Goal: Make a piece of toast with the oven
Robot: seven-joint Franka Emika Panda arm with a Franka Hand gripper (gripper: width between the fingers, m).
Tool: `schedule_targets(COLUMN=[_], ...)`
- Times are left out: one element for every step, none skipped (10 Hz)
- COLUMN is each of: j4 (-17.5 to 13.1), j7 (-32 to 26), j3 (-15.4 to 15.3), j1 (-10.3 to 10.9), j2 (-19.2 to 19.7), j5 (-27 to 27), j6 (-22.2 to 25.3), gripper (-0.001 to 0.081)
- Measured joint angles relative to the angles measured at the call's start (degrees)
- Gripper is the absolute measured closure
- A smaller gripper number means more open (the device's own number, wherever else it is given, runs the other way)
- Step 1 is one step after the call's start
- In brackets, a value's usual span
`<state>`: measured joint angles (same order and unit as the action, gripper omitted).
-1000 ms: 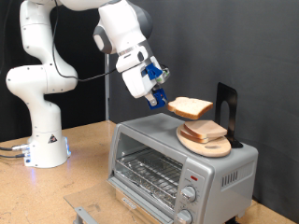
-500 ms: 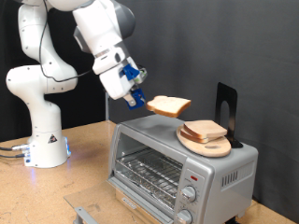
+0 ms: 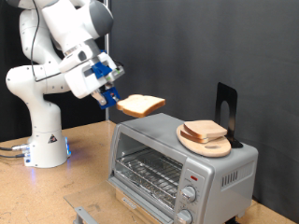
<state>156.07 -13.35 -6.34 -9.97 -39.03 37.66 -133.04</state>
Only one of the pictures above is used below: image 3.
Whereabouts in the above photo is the wire oven rack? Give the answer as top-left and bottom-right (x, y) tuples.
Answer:
(115, 147), (184, 213)

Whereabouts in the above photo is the wooden toy toast slice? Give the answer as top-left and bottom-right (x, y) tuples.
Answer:
(183, 119), (228, 140)

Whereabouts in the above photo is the glass oven door with handle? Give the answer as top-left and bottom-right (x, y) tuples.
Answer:
(64, 176), (176, 224)

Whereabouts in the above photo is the slotted spatula with blue block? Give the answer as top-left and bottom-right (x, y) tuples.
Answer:
(98, 86), (124, 110)

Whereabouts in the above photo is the black metal bookend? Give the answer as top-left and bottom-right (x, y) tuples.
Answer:
(215, 81), (244, 149)

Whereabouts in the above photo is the round wooden plate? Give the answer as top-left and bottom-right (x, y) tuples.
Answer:
(176, 124), (232, 158)

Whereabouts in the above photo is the bread slice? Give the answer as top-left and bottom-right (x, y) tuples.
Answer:
(179, 129), (210, 145)
(116, 93), (166, 119)

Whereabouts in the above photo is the silver toaster oven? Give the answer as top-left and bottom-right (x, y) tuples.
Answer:
(107, 112), (260, 224)

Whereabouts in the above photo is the dark grey backdrop curtain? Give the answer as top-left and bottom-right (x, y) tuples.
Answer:
(109, 0), (299, 223)

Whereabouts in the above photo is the vertical metal pole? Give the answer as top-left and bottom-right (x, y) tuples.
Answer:
(103, 0), (111, 121)

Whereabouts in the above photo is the robot base cable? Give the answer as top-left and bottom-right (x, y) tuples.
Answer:
(0, 152), (26, 160)
(0, 143), (31, 152)

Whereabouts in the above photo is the black backdrop curtain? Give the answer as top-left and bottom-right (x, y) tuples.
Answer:
(0, 0), (107, 143)

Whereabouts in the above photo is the silver oven knob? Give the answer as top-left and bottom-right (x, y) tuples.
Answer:
(180, 185), (198, 203)
(175, 209), (193, 224)

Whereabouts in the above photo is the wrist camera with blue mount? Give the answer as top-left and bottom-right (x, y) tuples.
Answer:
(91, 61), (125, 84)

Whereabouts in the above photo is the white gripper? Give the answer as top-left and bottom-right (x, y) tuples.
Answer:
(59, 49), (125, 106)

